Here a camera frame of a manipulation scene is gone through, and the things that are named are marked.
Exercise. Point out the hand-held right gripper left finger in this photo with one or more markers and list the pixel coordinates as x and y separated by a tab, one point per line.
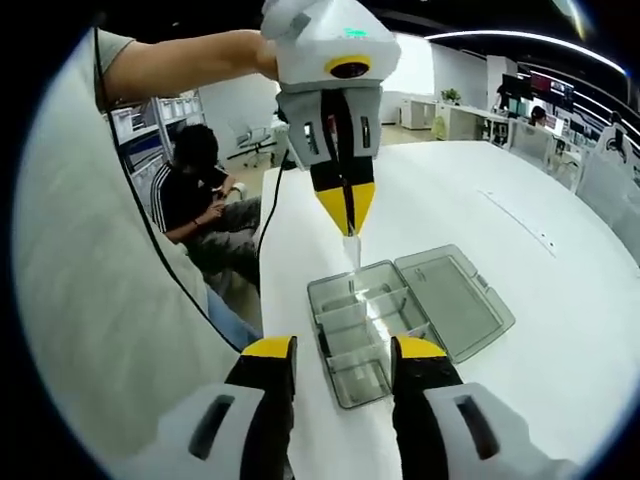
215	435

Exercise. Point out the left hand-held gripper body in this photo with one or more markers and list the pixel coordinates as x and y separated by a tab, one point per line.
325	40

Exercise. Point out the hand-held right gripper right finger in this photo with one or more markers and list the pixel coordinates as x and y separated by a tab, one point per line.
450	435

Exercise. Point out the transparent grey guide fixture box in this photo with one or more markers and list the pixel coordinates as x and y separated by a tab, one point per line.
450	305

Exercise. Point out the white office chair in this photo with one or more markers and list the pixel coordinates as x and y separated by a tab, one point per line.
255	135

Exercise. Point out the white low cabinet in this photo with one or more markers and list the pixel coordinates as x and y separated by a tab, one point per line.
445	120

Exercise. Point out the potted green plant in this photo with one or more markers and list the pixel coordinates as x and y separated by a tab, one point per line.
450	96

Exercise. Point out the person's blue jeans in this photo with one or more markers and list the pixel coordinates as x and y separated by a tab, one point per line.
230	320

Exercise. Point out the metal shelf rack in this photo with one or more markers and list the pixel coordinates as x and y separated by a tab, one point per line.
175	107

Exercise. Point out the black desktop monitor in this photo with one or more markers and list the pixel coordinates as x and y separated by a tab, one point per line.
517	86

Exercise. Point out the red display screen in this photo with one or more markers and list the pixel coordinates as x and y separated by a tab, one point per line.
552	90

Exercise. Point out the person's grey shirt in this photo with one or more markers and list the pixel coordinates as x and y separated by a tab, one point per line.
75	250

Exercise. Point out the white robot figure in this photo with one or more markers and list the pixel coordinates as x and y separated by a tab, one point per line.
617	145

